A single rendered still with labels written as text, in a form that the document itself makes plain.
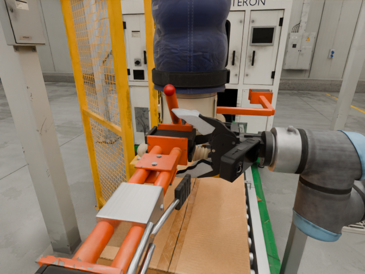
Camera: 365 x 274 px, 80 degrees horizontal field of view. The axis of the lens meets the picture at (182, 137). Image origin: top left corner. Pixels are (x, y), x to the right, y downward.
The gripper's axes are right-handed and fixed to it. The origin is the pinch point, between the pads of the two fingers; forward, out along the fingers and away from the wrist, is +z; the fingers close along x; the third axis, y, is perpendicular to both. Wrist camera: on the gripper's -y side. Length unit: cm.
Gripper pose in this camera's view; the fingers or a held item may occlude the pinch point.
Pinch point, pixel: (170, 145)
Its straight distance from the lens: 45.5
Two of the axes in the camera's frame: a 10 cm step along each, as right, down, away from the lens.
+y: 1.8, -3.7, 9.1
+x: 0.0, -9.3, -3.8
